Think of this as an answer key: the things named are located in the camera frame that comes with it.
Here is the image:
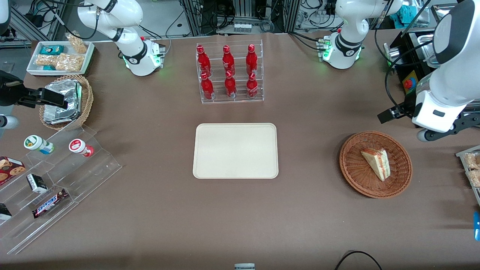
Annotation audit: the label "black food warmer cabinet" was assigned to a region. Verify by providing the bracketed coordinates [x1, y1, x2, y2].
[384, 28, 480, 128]

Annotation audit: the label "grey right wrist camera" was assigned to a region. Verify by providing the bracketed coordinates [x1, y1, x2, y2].
[0, 114, 19, 130]

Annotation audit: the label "aluminium equipment frame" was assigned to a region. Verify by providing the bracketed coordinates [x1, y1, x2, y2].
[179, 0, 301, 37]

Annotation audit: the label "red emergency stop button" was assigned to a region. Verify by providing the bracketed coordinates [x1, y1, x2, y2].
[403, 71, 419, 94]

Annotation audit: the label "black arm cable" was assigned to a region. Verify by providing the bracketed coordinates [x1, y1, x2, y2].
[40, 0, 100, 41]

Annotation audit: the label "clear acrylic bottle rack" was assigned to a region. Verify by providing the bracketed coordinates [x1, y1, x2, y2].
[196, 39, 264, 105]

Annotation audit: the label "beige plastic serving tray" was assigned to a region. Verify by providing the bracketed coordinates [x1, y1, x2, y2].
[192, 123, 279, 179]

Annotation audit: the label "large teal snack packet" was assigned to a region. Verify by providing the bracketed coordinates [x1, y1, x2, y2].
[40, 45, 65, 56]

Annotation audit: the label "brown round wicker basket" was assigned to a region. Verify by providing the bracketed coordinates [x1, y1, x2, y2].
[339, 130, 413, 198]

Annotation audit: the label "black looped cable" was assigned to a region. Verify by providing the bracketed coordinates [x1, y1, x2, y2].
[384, 39, 434, 110]

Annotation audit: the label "white rectangular snack tray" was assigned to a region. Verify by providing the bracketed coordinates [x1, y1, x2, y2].
[26, 40, 95, 77]

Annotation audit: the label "brown Snickers bar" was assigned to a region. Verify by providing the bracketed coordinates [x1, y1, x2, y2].
[32, 189, 69, 219]

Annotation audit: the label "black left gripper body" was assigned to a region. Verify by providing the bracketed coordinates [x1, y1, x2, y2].
[403, 93, 417, 117]

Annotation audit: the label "clear bag of crackers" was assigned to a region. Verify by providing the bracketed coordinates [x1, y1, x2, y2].
[66, 33, 88, 54]

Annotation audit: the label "green lid yogurt cup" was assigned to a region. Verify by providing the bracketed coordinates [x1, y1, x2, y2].
[24, 135, 54, 155]

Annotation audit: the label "red cola bottle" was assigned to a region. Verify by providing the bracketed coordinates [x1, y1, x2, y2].
[224, 70, 237, 99]
[200, 72, 215, 100]
[196, 45, 212, 76]
[246, 44, 259, 75]
[246, 72, 259, 99]
[222, 45, 236, 75]

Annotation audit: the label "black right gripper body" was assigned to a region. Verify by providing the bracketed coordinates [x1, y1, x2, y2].
[0, 71, 27, 107]

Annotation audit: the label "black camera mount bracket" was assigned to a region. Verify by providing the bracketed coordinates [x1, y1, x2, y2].
[426, 112, 480, 142]

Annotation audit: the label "teal cloth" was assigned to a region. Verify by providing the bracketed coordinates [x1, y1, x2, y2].
[390, 5, 417, 24]

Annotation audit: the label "red cookie box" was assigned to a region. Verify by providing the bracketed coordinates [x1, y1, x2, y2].
[0, 156, 26, 186]

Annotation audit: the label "triangular sandwich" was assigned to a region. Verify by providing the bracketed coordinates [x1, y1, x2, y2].
[361, 148, 391, 182]

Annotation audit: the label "clear acrylic stepped stand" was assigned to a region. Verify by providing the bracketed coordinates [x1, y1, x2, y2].
[0, 124, 123, 255]

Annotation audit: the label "stacked aluminium foil containers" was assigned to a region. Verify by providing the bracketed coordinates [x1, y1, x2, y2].
[43, 79, 83, 125]

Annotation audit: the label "steel food pan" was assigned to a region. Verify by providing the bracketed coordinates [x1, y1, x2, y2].
[412, 33, 440, 69]

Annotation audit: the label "red lid yogurt cup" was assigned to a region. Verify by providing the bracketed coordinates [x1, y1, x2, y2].
[69, 139, 95, 158]

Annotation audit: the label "light tan wicker basket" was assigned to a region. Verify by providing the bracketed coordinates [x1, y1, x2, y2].
[39, 74, 94, 131]

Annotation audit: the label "metal edged snack tray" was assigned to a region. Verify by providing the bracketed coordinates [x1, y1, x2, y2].
[456, 145, 480, 207]

